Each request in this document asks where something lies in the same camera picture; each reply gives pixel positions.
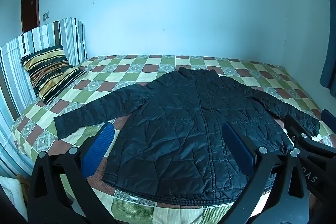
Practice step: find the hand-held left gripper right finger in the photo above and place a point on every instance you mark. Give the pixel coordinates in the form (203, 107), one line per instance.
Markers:
(237, 150)

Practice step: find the wall switch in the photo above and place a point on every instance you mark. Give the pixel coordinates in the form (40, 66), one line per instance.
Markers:
(46, 16)

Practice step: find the blue curtain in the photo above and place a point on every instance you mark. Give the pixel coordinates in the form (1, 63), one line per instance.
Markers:
(329, 56)

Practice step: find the grey white striped pillow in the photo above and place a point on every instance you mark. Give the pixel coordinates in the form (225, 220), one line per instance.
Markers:
(10, 77)

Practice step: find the brown door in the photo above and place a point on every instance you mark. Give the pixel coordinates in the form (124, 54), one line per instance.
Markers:
(30, 8)

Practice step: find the bed with checkered sheet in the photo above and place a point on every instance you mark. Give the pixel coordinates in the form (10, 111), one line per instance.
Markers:
(118, 66)

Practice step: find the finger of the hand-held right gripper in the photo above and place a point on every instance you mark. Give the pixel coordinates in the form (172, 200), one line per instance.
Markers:
(329, 120)
(296, 125)

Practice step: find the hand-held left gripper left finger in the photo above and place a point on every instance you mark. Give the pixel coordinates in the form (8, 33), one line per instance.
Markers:
(98, 150)

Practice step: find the black quilted jacket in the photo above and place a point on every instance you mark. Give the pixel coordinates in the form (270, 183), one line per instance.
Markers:
(183, 121)

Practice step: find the white cloth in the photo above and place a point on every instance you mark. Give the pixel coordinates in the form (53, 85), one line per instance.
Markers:
(13, 192)

